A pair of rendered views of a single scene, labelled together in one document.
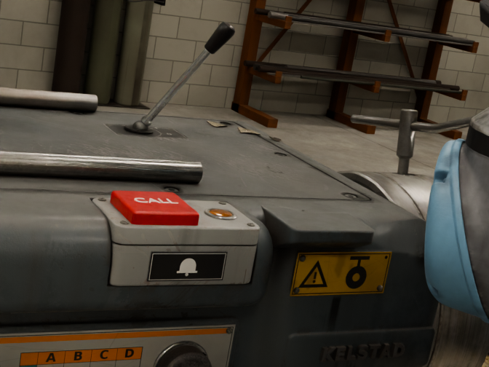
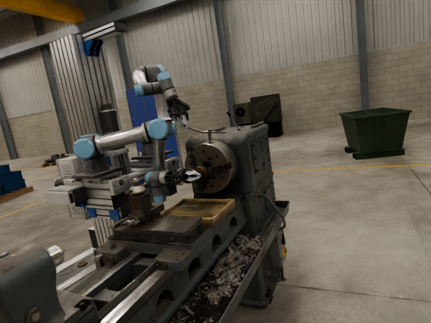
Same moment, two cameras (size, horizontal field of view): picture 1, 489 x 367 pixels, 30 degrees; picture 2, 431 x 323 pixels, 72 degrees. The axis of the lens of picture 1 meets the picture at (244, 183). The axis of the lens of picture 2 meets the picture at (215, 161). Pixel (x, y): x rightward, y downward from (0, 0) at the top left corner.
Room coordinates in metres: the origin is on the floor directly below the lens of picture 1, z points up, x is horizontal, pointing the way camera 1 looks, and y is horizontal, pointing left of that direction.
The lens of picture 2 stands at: (2.69, -1.21, 1.46)
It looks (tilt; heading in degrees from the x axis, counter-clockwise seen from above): 11 degrees down; 146
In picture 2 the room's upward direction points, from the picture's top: 9 degrees counter-clockwise
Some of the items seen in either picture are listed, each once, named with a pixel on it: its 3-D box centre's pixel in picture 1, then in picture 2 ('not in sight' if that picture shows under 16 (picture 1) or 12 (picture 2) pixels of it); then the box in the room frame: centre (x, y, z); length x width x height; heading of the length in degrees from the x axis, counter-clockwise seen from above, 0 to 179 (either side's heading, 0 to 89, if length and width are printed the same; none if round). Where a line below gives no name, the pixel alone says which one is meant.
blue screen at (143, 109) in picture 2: not in sight; (149, 124); (-5.33, 2.18, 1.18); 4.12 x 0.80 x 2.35; 173
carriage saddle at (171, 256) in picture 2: not in sight; (152, 242); (1.47, -0.78, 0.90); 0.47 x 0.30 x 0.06; 29
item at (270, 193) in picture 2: not in sight; (242, 233); (0.95, 0.13, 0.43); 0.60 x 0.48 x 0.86; 119
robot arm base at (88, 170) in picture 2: not in sight; (95, 163); (0.76, -0.79, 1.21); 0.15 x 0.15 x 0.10
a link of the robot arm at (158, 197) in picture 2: not in sight; (158, 192); (1.02, -0.52, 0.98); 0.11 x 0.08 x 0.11; 154
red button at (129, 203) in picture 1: (153, 212); not in sight; (0.75, 0.07, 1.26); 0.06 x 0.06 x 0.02; 29
